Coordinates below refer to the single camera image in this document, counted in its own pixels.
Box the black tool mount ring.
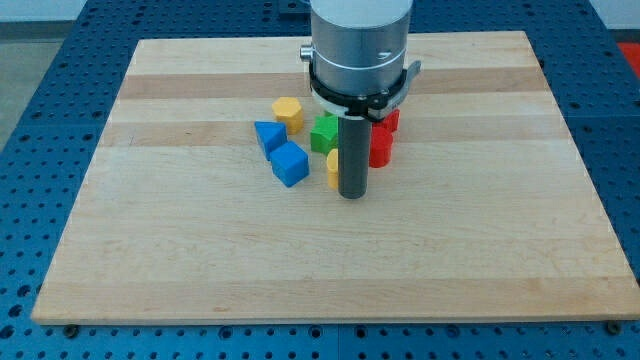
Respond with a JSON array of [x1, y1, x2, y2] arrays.
[[308, 60, 421, 123]]

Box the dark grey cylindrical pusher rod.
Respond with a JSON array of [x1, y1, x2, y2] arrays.
[[338, 117, 371, 199]]

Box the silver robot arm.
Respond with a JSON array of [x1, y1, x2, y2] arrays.
[[300, 0, 421, 199]]

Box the blue triangle block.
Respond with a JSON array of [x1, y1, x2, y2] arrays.
[[254, 121, 288, 161]]

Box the red cylinder block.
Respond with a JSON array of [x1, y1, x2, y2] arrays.
[[369, 127, 393, 168]]

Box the green star block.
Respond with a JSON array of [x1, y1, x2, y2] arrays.
[[310, 115, 338, 155]]

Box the yellow cylinder block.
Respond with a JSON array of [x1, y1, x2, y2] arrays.
[[326, 148, 339, 190]]

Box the red block behind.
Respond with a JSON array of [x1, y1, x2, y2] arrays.
[[379, 108, 400, 133]]

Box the yellow hexagon block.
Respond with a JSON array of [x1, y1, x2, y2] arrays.
[[271, 97, 304, 135]]

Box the blue cube block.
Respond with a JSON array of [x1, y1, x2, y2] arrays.
[[270, 141, 310, 187]]

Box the wooden board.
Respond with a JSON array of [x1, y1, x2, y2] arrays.
[[32, 31, 639, 325]]

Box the blue perforated metal table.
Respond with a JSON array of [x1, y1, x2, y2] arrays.
[[1, 0, 639, 359]]

